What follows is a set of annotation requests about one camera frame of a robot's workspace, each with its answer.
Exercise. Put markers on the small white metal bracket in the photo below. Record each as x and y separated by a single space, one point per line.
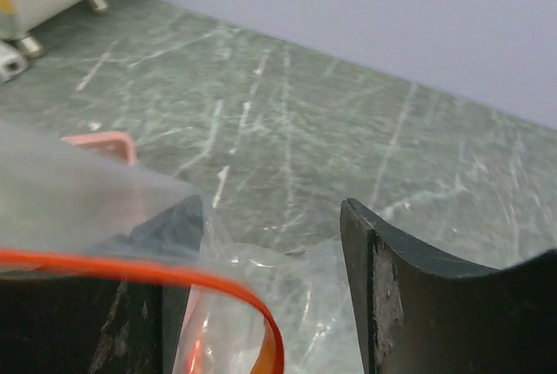
12 62

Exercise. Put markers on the clear bag orange zipper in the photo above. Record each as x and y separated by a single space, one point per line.
251 309

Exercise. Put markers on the pink plastic basket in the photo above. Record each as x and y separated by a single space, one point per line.
115 144

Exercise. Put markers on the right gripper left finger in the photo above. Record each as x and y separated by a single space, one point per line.
53 323

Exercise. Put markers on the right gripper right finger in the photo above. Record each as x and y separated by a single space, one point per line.
419 309

